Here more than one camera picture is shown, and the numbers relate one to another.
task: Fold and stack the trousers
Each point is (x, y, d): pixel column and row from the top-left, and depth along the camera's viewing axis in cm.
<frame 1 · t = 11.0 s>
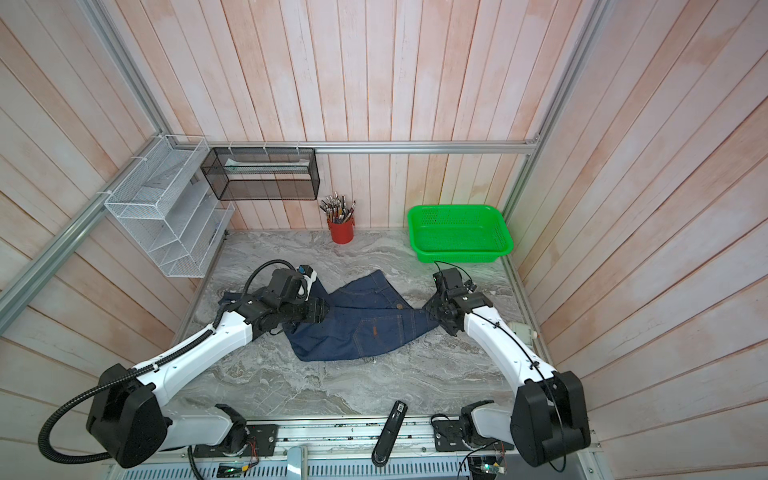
left hand: (319, 312, 83), fingers open
right hand: (433, 310, 87), fingers open
dark blue denim trousers: (364, 313, 95), point 4 cm above the table
red metal pencil bucket: (342, 233, 116), point 5 cm above the table
green plastic basket: (457, 234, 120), point 2 cm above the table

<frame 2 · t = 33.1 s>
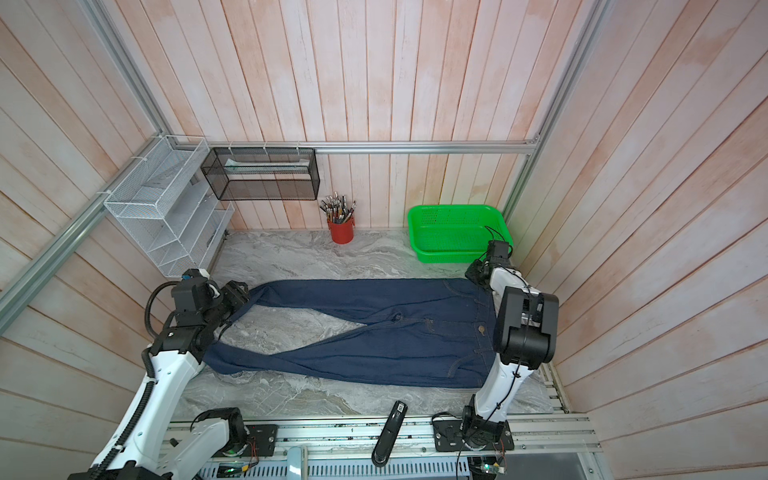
left hand: (241, 294, 79), fingers open
right hand: (474, 271, 101), fingers open
dark blue denim trousers: (424, 332, 94), on the table
the other named things where they were.

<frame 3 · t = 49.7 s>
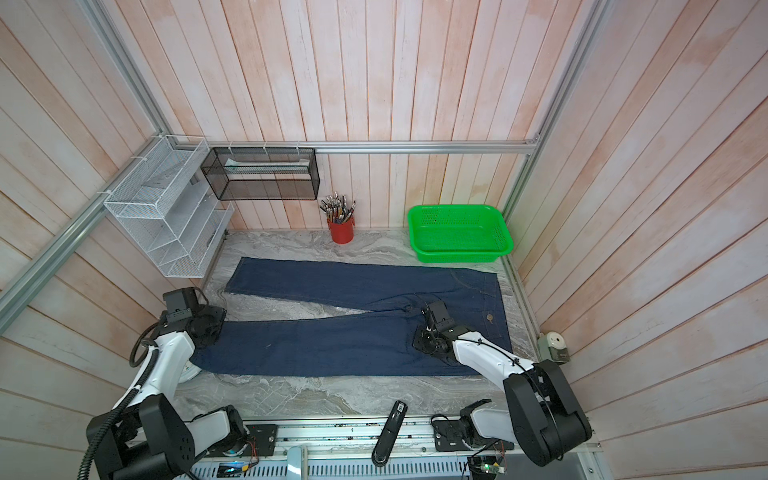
left hand: (224, 319, 86), fingers open
right hand: (417, 339, 90), fingers open
dark blue denim trousers: (378, 342, 91), on the table
the other named things where they were.

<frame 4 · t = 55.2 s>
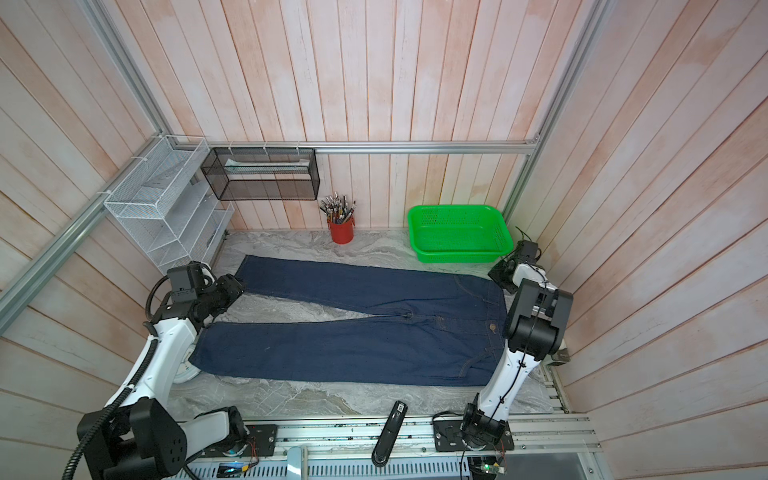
left hand: (242, 289, 83), fingers open
right hand: (497, 272, 102), fingers closed
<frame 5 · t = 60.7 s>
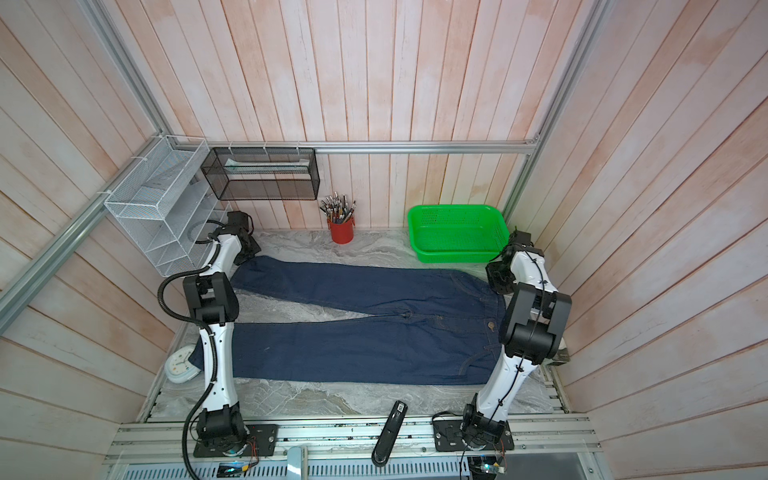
left hand: (250, 255, 110), fingers closed
right hand: (488, 277, 97), fingers closed
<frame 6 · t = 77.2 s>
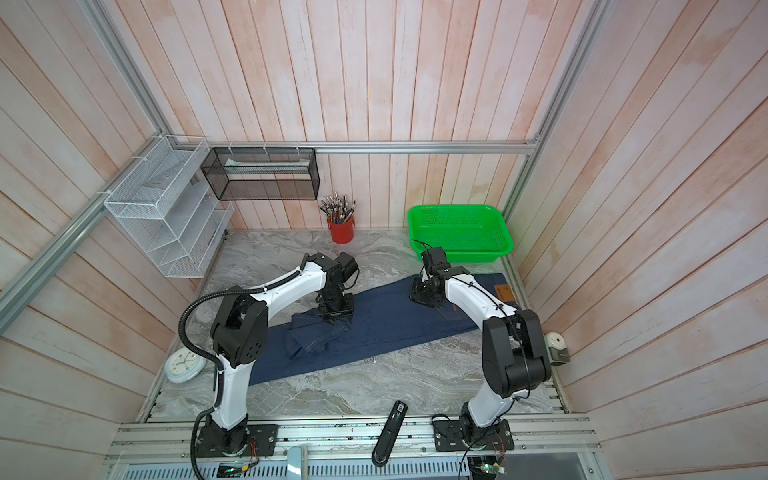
left hand: (345, 325, 88), fingers open
right hand: (413, 295, 93), fingers open
dark blue denim trousers: (386, 318, 97), on the table
the other named things where they were.

